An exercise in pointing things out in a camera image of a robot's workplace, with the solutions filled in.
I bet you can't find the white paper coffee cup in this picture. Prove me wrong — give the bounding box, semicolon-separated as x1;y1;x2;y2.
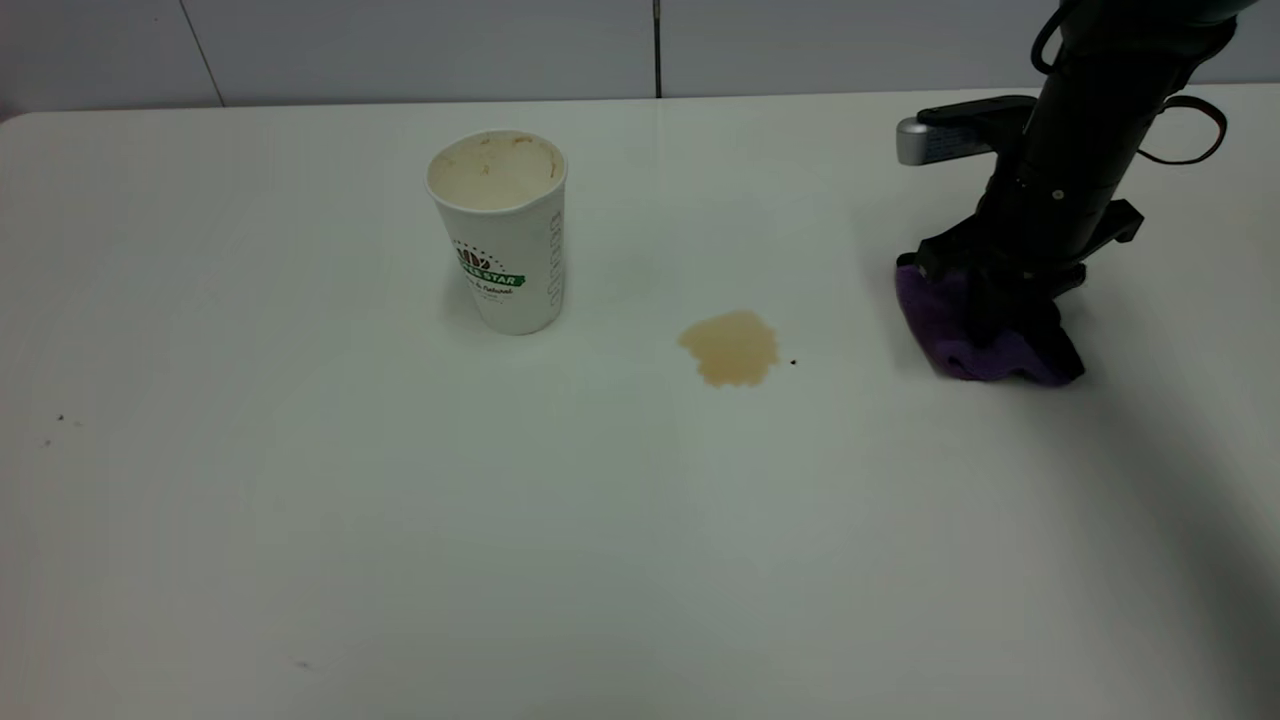
425;129;569;337

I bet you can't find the brown coffee spill puddle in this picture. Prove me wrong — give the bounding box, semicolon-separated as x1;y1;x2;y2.
678;311;780;388

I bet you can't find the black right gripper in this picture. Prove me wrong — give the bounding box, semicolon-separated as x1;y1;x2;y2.
915;150;1146;381

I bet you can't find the black right gripper cable loop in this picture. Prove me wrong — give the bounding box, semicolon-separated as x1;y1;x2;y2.
1138;94;1229;167

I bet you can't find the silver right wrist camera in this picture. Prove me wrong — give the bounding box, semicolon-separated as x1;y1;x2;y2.
896;95;1041;167

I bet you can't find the purple cloth with black trim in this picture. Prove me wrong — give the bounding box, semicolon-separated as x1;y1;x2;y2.
895;258;1086;387

